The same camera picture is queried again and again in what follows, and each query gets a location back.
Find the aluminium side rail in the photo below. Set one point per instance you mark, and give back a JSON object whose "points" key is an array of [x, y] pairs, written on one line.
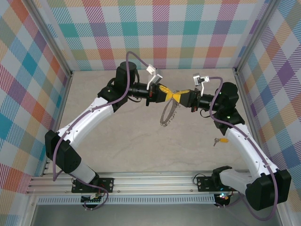
{"points": [[244, 94], [65, 94]]}

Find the grey metal panel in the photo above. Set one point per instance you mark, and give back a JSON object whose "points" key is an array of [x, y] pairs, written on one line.
{"points": [[152, 215]]}

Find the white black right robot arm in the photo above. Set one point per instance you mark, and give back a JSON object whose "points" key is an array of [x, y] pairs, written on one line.
{"points": [[261, 193]]}

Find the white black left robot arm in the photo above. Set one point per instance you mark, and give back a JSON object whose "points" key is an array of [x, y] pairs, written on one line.
{"points": [[68, 155]]}

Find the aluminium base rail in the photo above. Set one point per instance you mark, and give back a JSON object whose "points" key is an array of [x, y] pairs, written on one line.
{"points": [[152, 182]]}

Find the aluminium frame post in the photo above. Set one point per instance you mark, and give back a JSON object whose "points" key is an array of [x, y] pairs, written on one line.
{"points": [[53, 37], [255, 35]]}

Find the key with yellow head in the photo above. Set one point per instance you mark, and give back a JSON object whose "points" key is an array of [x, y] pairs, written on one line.
{"points": [[223, 140]]}

